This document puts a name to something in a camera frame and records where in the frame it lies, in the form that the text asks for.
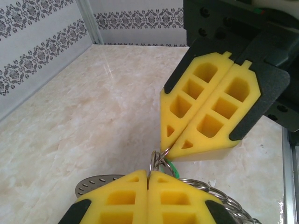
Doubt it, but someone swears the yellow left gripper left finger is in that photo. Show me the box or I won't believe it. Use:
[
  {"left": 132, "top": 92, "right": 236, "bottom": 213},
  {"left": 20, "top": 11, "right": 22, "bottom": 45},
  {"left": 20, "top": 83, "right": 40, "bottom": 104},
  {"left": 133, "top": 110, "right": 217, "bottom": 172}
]
[{"left": 58, "top": 169, "right": 149, "bottom": 224}]

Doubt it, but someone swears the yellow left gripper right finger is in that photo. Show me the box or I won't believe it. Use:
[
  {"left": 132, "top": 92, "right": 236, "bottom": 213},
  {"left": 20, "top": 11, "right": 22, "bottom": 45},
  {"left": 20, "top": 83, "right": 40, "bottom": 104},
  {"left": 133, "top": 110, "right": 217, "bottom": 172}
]
[{"left": 147, "top": 170, "right": 237, "bottom": 224}]

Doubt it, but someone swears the metal disc with key rings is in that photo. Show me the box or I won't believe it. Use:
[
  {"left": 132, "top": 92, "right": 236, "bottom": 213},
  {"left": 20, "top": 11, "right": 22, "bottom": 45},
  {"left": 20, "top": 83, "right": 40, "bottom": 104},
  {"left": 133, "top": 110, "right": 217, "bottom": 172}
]
[{"left": 74, "top": 161, "right": 263, "bottom": 224}]

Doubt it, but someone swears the small silver split ring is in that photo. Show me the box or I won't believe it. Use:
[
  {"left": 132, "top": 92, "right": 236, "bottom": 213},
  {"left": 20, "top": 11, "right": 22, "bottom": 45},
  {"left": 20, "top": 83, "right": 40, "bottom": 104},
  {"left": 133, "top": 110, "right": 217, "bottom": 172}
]
[{"left": 149, "top": 147, "right": 173, "bottom": 175}]

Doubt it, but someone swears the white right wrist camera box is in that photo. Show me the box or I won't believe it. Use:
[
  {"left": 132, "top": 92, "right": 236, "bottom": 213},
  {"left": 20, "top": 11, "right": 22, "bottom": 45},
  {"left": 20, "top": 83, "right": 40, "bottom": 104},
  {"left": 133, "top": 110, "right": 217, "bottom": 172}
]
[{"left": 251, "top": 0, "right": 299, "bottom": 32}]

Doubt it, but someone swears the aluminium mounting rail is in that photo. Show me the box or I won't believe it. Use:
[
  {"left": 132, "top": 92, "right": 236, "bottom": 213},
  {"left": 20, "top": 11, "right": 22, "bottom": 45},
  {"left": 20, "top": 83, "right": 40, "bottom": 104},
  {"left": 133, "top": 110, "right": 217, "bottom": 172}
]
[{"left": 281, "top": 127, "right": 299, "bottom": 224}]

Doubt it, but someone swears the aluminium right corner post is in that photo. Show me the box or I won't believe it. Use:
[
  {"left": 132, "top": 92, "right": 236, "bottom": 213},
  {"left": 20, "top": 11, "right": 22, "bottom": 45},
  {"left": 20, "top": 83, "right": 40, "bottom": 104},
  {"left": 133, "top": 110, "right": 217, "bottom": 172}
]
[{"left": 76, "top": 0, "right": 105, "bottom": 45}]

